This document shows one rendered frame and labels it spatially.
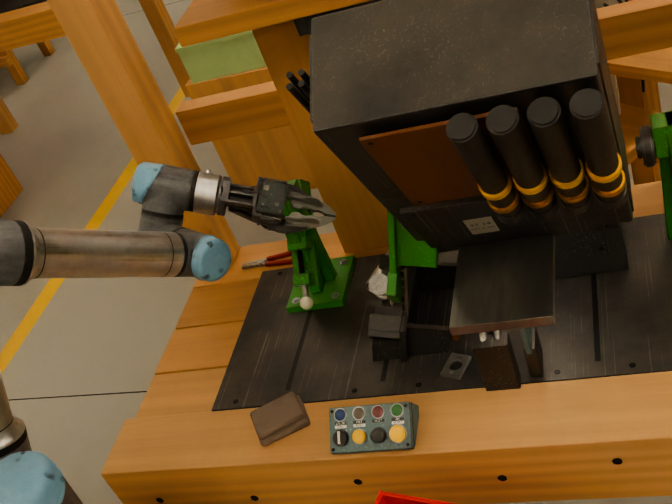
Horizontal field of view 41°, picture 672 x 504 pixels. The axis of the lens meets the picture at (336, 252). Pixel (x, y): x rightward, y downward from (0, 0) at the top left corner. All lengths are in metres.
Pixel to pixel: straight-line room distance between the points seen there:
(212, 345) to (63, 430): 1.61
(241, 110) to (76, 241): 0.72
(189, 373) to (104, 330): 1.94
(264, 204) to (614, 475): 0.74
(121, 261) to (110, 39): 0.63
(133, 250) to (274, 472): 0.51
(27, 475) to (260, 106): 0.93
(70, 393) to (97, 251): 2.30
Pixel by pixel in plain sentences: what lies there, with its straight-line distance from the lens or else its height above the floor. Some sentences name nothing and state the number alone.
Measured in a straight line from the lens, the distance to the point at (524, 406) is 1.58.
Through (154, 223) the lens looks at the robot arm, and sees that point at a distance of 1.62.
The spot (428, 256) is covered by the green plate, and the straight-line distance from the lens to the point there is 1.57.
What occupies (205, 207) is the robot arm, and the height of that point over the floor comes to 1.30.
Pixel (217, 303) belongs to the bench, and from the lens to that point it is 2.11.
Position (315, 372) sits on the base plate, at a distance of 1.78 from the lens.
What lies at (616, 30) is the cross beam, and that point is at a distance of 1.84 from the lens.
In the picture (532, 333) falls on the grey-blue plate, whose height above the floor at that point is 0.97.
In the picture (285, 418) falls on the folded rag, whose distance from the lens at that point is 1.68.
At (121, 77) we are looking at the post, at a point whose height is 1.42.
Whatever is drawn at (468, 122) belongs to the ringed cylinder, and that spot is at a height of 1.53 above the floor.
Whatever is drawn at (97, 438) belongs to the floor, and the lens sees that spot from 3.41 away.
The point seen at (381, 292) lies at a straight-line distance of 1.61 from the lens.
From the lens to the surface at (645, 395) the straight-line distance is 1.56.
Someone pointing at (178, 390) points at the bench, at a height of 0.88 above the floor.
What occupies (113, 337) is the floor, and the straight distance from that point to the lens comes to 3.81.
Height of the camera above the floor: 2.07
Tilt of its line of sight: 35 degrees down
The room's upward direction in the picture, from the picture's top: 23 degrees counter-clockwise
